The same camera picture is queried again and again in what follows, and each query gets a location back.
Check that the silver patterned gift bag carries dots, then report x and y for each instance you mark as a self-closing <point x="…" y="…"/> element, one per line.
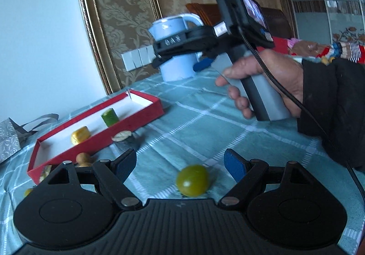
<point x="8" y="141"/>

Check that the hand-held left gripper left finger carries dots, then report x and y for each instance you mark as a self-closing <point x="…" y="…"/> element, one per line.
<point x="127" y="165"/>

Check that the yellow green vegetable piece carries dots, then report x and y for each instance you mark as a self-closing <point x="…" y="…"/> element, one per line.
<point x="45" y="171"/>

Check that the colourful striped bedding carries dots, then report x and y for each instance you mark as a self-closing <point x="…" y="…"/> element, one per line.
<point x="313" y="48"/>

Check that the glass sliding wardrobe door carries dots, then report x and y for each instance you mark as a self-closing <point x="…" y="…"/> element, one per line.
<point x="310" y="1"/>

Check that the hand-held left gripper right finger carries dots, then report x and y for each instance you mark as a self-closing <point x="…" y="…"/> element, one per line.
<point x="235" y="165"/>

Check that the white wall switch panel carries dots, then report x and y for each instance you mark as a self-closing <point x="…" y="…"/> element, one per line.
<point x="134" y="60"/>

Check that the brown wooden chair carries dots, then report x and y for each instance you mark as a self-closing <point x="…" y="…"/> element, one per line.
<point x="199" y="11"/>

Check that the person's right hand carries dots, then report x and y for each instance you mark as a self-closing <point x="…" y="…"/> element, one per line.
<point x="285" y="72"/>

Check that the small yellow tomato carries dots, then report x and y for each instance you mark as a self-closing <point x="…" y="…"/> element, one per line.
<point x="28" y="192"/>

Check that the dark eggplant piece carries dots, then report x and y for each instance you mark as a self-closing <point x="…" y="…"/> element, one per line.
<point x="121" y="136"/>

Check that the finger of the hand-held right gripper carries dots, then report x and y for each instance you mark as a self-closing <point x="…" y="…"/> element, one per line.
<point x="159" y="62"/>

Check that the green checked tablecloth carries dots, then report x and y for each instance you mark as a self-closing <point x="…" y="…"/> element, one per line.
<point x="199" y="118"/>

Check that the yellow vegetable chunk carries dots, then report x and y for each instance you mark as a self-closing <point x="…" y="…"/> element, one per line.
<point x="80" y="136"/>

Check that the green tomato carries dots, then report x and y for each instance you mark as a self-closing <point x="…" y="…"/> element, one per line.
<point x="193" y="181"/>

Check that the green cucumber piece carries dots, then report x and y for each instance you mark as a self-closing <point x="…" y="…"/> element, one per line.
<point x="109" y="118"/>

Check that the person's right forearm black sleeve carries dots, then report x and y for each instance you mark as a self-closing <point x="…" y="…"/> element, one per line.
<point x="336" y="101"/>

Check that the light blue electric kettle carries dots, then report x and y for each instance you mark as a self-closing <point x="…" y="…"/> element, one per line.
<point x="176" y="69"/>

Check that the red shallow box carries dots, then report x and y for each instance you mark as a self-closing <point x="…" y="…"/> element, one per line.
<point x="142" y="118"/>

